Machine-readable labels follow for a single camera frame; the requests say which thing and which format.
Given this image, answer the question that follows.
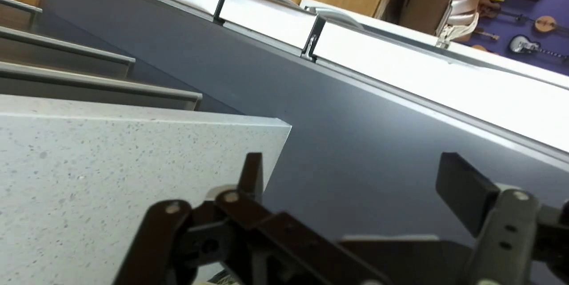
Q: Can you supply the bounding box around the round wooden string instrument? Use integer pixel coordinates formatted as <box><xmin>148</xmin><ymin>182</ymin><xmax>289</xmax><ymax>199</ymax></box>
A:
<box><xmin>533</xmin><ymin>15</ymin><xmax>569</xmax><ymax>35</ymax></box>

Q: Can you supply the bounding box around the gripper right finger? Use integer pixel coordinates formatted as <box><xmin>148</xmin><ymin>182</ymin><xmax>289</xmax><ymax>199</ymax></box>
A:
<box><xmin>435</xmin><ymin>152</ymin><xmax>569</xmax><ymax>285</ymax></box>

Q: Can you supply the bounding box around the white electric guitar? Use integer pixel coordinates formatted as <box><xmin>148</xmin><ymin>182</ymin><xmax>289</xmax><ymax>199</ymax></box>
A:
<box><xmin>509</xmin><ymin>35</ymin><xmax>569</xmax><ymax>61</ymax></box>

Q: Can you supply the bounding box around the brown guitar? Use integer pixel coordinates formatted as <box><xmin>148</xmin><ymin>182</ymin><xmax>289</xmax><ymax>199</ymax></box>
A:
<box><xmin>478</xmin><ymin>0</ymin><xmax>536</xmax><ymax>22</ymax></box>

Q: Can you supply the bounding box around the grey bar drawer handle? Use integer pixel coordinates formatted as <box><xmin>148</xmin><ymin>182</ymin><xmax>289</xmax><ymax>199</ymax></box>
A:
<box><xmin>0</xmin><ymin>61</ymin><xmax>203</xmax><ymax>111</ymax></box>
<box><xmin>0</xmin><ymin>26</ymin><xmax>136</xmax><ymax>77</ymax></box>
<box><xmin>0</xmin><ymin>0</ymin><xmax>43</xmax><ymax>28</ymax></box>

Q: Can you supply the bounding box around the silver chair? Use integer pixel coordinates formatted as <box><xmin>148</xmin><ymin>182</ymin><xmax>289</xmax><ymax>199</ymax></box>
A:
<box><xmin>437</xmin><ymin>0</ymin><xmax>482</xmax><ymax>49</ymax></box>

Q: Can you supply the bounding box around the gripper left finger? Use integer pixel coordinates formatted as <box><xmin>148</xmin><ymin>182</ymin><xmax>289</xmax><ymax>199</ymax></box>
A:
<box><xmin>113</xmin><ymin>152</ymin><xmax>393</xmax><ymax>285</ymax></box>

